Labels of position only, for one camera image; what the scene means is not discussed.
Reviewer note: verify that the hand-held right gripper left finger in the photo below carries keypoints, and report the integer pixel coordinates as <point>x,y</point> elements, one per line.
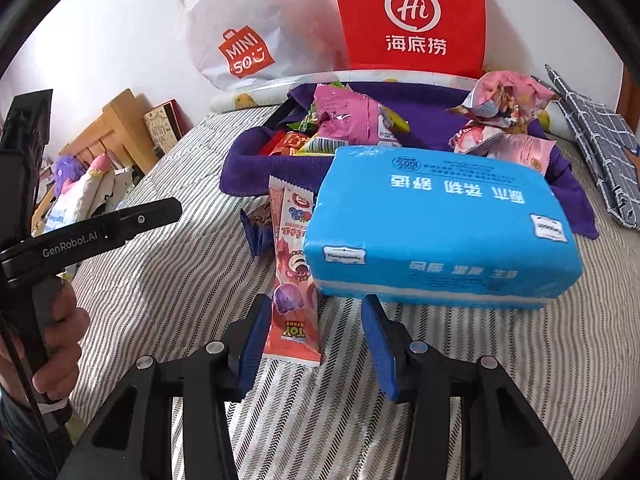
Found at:
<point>250,347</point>

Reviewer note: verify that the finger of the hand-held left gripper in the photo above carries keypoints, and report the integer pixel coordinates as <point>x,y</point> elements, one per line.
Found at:
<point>150,215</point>

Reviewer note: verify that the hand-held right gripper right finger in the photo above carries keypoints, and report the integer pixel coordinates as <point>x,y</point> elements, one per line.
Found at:
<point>382,360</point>

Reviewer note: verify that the long pink snack packet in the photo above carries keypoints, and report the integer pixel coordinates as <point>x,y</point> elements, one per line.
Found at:
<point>295,270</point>

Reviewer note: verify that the blue snack packet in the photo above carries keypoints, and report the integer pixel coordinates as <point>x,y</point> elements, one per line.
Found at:
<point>257,230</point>

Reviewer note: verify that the purple towel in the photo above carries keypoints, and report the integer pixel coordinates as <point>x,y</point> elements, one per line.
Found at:
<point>250,170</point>

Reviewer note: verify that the red snack packet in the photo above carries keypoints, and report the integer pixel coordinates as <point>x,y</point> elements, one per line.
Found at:
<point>285,142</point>

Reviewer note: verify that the yellow triangular snack packet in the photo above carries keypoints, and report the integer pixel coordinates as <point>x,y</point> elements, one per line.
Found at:
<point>320,144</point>

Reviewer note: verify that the green snack packet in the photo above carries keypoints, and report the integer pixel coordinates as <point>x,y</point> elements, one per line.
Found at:
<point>308,120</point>

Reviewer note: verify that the magenta snack packet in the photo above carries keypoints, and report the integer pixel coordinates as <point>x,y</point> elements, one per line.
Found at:
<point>345,115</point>

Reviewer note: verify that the pink white snack packet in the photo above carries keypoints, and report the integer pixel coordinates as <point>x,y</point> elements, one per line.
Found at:
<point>475,140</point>

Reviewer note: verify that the pale pink snack packet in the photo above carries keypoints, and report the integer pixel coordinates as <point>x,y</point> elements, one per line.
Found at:
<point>527,155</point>

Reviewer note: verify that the pink cartoon snack bag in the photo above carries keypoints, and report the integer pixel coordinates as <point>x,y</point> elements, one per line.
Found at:
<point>510,95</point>

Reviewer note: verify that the person's left forearm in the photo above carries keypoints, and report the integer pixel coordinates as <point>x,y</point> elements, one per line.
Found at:
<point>25,440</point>

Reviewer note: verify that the person's left hand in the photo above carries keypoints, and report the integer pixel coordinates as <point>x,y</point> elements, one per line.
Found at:
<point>67,330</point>

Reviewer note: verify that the purple plush toy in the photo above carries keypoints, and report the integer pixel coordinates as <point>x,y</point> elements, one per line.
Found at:
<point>67,175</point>

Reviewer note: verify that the striped bed quilt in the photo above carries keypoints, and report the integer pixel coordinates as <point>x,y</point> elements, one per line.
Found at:
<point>175,270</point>

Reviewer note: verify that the patterned notebook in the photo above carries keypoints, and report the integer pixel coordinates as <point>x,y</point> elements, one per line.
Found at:
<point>162,127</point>

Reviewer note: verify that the wooden headboard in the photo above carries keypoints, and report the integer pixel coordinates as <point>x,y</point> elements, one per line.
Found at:
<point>125,130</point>

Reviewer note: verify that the blue tissue pack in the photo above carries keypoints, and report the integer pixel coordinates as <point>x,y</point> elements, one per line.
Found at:
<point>440,230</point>

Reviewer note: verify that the white plastic shopping bag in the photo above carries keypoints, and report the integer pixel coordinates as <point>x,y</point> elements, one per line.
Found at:
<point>260,20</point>

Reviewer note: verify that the grey checked cloth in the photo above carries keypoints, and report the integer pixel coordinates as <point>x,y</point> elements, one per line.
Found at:
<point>600,150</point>

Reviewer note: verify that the red paper bag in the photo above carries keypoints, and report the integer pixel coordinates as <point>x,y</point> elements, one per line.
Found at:
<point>410,10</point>

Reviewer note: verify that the wooden door frame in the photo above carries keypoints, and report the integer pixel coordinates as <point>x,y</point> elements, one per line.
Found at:
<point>631,90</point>

